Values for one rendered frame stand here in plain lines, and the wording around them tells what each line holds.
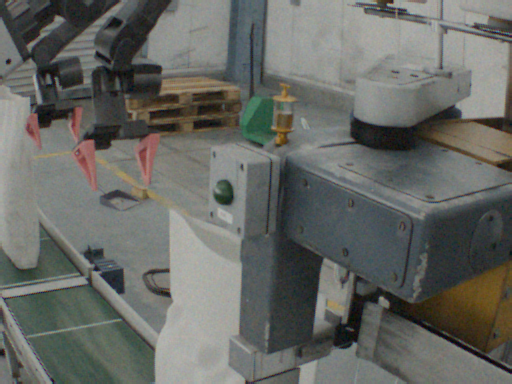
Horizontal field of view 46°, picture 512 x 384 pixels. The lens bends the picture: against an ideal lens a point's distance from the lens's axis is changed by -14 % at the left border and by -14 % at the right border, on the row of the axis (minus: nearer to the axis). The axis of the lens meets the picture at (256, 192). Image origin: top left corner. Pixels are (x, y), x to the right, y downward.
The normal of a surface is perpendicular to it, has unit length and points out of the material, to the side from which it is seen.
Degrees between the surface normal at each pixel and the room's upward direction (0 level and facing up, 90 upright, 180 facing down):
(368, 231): 90
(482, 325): 90
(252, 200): 90
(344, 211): 90
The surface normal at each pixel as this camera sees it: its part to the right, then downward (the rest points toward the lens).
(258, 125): 0.57, 0.04
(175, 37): 0.58, 0.28
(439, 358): -0.82, 0.14
